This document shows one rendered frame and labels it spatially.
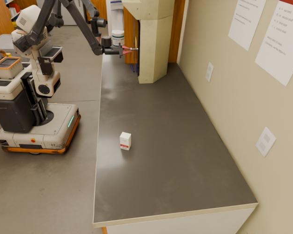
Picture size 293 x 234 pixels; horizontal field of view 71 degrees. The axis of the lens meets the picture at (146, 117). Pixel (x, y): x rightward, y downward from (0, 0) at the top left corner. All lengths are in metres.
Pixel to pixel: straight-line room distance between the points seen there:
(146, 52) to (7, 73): 1.26
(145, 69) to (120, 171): 0.85
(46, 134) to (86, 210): 0.85
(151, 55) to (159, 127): 0.57
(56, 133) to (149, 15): 1.46
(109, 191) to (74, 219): 1.06
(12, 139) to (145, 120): 1.55
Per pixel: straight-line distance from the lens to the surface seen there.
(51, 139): 2.26
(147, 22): 1.48
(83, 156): 2.37
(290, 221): 1.01
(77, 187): 2.15
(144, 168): 1.03
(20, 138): 2.41
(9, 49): 3.44
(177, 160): 1.08
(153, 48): 1.54
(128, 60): 1.96
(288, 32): 0.92
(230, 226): 1.22
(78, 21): 1.59
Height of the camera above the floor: 1.77
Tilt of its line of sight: 39 degrees down
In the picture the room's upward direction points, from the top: 3 degrees clockwise
